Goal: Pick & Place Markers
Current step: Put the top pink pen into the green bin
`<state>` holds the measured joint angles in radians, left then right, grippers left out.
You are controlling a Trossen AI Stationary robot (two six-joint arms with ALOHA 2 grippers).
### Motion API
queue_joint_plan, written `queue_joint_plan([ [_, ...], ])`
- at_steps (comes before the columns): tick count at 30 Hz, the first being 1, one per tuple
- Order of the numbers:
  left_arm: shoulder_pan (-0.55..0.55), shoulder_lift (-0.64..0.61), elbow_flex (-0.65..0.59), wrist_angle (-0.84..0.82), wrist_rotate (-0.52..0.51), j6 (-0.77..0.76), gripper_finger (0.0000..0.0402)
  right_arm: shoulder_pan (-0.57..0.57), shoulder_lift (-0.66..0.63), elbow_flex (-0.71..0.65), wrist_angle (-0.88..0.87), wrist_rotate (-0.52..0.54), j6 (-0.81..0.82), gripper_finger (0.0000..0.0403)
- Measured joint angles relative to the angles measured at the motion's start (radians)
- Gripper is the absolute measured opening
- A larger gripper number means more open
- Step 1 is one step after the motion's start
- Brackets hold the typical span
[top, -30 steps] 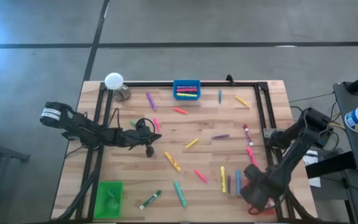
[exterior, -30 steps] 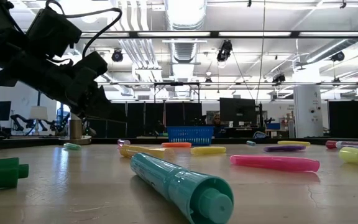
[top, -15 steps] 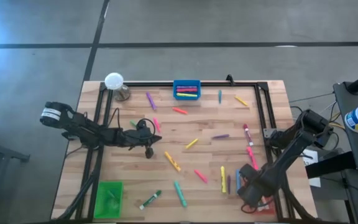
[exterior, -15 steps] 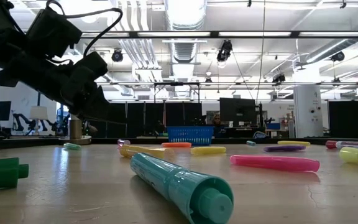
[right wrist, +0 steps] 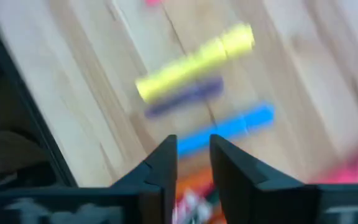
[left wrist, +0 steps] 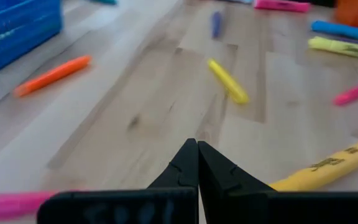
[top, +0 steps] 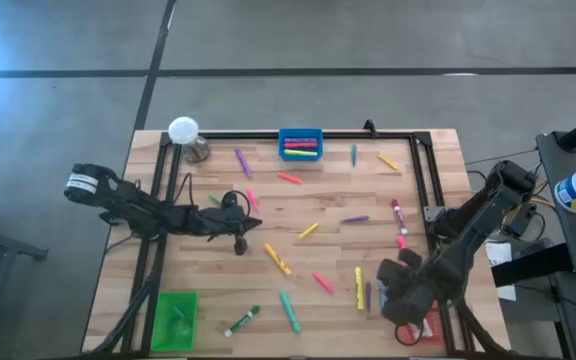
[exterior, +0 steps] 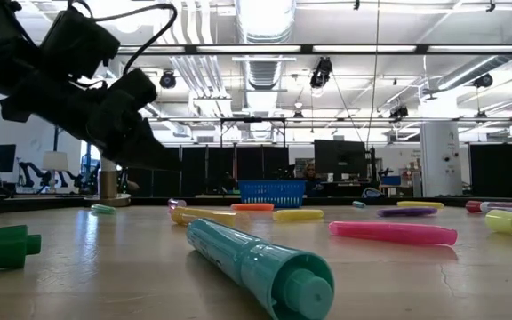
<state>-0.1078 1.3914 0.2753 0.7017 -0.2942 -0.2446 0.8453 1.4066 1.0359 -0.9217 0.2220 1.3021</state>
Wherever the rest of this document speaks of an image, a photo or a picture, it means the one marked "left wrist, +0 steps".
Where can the red plastic basket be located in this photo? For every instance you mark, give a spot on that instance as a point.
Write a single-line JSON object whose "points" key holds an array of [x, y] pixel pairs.
{"points": [[357, 14]]}

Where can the yellow highlighter with print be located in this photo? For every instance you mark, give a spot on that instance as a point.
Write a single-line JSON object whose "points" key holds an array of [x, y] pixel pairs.
{"points": [[340, 47]]}

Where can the blue plastic basket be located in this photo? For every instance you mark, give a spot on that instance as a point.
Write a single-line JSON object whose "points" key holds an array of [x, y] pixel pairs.
{"points": [[17, 37]]}

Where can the pink highlighter with print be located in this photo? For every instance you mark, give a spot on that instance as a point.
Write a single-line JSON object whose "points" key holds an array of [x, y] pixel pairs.
{"points": [[281, 5]]}

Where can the orange-yellow printed marker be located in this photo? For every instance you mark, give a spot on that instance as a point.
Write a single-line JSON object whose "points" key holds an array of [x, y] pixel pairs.
{"points": [[328, 168]]}

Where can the small teal marker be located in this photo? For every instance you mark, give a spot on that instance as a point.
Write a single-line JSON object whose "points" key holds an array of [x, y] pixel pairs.
{"points": [[104, 2]]}

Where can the short yellow marker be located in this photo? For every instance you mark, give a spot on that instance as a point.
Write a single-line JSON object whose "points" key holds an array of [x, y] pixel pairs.
{"points": [[228, 82]]}

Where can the blue marker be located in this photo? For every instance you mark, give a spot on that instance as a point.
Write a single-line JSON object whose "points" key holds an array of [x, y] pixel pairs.
{"points": [[343, 30]]}

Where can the short pink marker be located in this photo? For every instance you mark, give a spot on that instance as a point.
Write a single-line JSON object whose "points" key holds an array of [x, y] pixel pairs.
{"points": [[8, 205]]}

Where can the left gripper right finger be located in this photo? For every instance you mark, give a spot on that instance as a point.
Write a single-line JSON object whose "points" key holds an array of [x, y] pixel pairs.
{"points": [[225, 193]]}

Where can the orange-red marker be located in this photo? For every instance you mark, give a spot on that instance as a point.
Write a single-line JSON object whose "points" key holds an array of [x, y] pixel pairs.
{"points": [[53, 75]]}

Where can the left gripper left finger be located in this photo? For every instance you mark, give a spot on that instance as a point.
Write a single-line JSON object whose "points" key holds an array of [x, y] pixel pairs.
{"points": [[179, 193]]}

